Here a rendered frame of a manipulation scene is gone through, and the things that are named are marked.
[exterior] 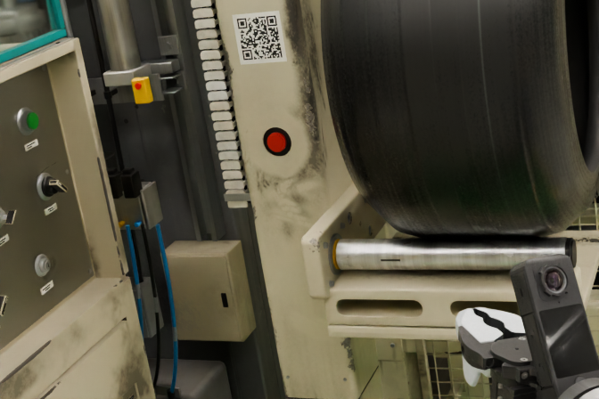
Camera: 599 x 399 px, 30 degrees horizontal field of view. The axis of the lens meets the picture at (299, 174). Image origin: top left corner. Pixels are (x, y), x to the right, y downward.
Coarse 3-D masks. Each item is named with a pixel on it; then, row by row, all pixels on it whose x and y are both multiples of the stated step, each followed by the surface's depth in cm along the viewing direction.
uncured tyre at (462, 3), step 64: (384, 0) 136; (448, 0) 132; (512, 0) 130; (576, 0) 179; (384, 64) 136; (448, 64) 133; (512, 64) 131; (576, 64) 181; (384, 128) 139; (448, 128) 136; (512, 128) 134; (576, 128) 142; (384, 192) 146; (448, 192) 143; (512, 192) 140; (576, 192) 146
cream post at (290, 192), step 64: (256, 0) 162; (320, 0) 169; (256, 64) 165; (320, 64) 168; (256, 128) 169; (320, 128) 167; (256, 192) 172; (320, 192) 168; (320, 320) 176; (320, 384) 180
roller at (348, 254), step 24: (336, 240) 164; (360, 240) 162; (384, 240) 161; (408, 240) 159; (432, 240) 158; (456, 240) 157; (480, 240) 155; (504, 240) 154; (528, 240) 153; (552, 240) 151; (336, 264) 163; (360, 264) 161; (384, 264) 160; (408, 264) 159; (432, 264) 157; (456, 264) 156; (480, 264) 155; (504, 264) 153
